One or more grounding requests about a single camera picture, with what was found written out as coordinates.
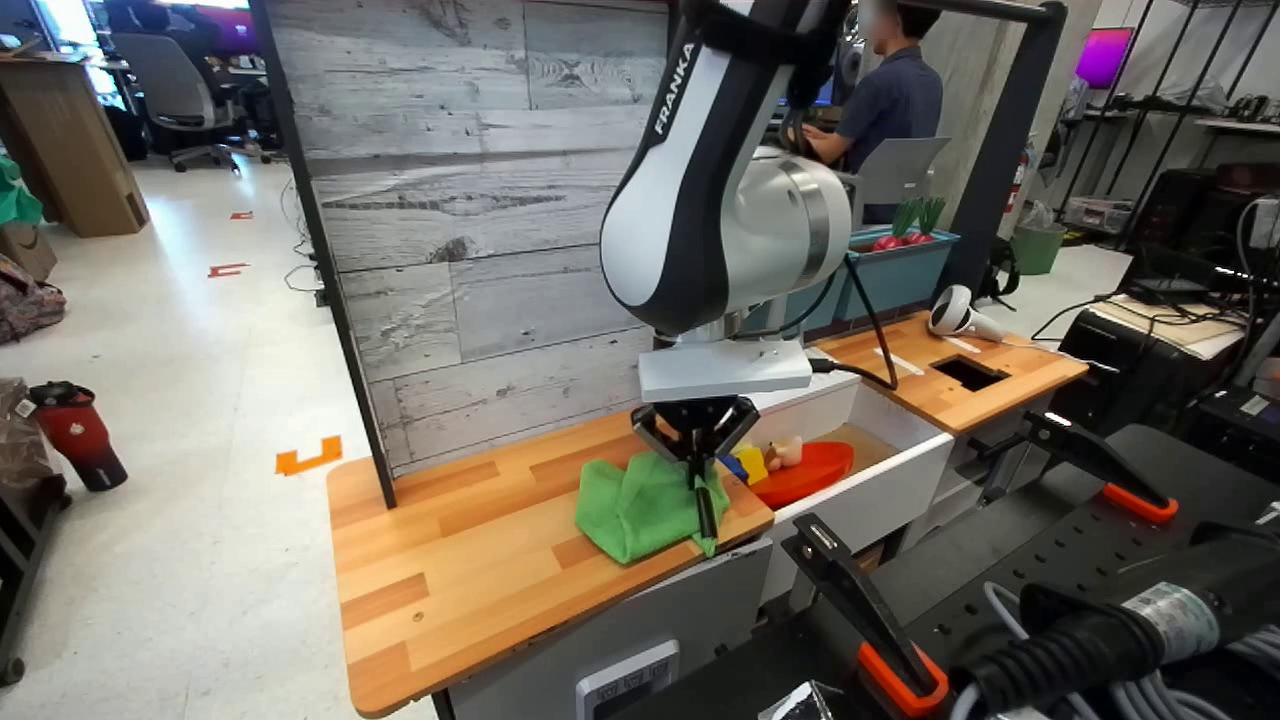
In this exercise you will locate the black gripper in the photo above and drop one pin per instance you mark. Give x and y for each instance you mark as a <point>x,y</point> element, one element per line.
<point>700,419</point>

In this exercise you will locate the green cloth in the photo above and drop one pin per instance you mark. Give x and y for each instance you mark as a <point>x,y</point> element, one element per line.
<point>643,515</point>

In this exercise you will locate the white and black Franka arm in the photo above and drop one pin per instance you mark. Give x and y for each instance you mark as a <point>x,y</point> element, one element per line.
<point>744,242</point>

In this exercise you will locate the yellow toy piece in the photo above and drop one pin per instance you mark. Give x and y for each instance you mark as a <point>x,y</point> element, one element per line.
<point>753,465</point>

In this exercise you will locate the pale toy food piece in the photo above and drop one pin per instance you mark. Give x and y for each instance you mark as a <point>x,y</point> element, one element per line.
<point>787,451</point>

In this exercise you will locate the red bowl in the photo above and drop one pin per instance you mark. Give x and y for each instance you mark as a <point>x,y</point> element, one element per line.
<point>813,475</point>

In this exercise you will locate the white sink basin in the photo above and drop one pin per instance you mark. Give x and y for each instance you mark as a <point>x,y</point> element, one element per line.
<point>880,486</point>

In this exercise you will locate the black clamp with orange grip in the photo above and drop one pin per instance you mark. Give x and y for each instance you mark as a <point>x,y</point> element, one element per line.
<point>853,601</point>
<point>1107,475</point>

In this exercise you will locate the white stick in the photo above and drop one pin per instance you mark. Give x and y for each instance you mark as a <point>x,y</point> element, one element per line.
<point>901,362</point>

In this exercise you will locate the aluminium extrusion bar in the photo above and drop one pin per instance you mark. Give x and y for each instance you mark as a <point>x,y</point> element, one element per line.
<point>799,706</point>

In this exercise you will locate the white round controller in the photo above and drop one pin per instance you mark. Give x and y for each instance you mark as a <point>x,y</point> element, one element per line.
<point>948,309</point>

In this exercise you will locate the wooden board with rectangular hole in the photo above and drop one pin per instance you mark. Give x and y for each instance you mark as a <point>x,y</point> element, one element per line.
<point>1013,362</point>

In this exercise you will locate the black pegboard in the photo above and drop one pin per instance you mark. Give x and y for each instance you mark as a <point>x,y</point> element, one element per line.
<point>1041,547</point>

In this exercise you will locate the grey office chair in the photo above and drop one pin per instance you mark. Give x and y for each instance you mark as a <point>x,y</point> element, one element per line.
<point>901,172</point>

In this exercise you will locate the grey wood print backdrop panel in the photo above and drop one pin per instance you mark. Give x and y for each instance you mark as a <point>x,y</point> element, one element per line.
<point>442,200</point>

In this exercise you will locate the green translucent container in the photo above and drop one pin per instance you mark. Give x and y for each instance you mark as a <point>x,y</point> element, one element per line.
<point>1038,245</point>

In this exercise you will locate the seated person in dark shirt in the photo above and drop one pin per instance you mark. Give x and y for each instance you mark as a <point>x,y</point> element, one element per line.
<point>894,103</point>

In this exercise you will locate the purple lit monitor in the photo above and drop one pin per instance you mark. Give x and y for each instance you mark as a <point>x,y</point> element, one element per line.
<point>1100,60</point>

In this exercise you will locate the dark office chair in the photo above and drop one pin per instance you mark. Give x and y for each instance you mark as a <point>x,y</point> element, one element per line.
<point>172,94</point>

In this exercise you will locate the wooden cabinet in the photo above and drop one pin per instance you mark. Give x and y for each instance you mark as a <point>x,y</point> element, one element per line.
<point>75,147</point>

